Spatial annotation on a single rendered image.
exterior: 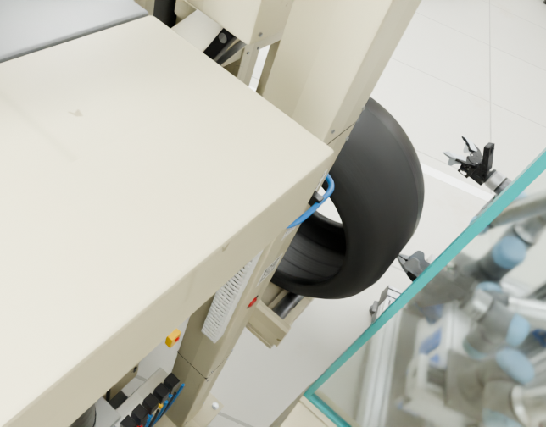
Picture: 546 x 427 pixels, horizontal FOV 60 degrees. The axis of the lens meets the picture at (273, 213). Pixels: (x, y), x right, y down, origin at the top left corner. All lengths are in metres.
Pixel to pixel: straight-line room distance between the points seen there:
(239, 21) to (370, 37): 0.37
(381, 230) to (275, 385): 1.37
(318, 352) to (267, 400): 0.37
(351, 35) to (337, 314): 2.10
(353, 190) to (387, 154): 0.14
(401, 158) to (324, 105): 0.51
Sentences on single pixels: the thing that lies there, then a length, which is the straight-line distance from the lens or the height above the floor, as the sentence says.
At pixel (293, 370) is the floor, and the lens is 2.42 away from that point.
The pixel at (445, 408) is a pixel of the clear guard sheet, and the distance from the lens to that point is 0.78.
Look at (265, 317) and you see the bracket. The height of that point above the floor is 0.94.
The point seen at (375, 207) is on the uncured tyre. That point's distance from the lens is 1.11.
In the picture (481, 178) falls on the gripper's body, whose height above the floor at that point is 1.02.
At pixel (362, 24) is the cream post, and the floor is 1.86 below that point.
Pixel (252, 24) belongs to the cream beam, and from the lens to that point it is 0.95.
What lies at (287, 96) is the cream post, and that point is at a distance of 0.76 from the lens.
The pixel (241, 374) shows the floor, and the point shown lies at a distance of 2.33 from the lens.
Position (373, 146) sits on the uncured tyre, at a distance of 1.14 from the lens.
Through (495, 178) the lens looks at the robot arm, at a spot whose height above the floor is 1.07.
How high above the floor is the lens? 2.14
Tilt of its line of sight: 48 degrees down
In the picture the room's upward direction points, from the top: 24 degrees clockwise
